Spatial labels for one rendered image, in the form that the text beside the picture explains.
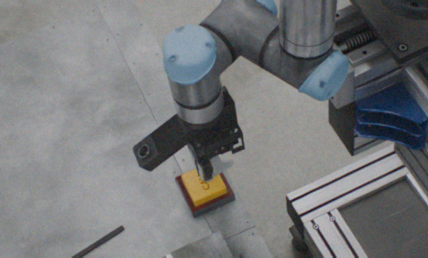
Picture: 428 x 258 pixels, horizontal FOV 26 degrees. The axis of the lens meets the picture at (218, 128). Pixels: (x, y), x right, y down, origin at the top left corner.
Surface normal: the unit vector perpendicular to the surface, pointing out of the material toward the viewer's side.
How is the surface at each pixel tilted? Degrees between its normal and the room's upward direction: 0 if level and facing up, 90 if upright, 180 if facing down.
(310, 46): 86
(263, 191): 0
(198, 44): 0
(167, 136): 29
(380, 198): 0
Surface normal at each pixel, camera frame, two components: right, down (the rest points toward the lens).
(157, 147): -0.54, -0.31
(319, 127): -0.10, -0.55
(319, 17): 0.38, 0.72
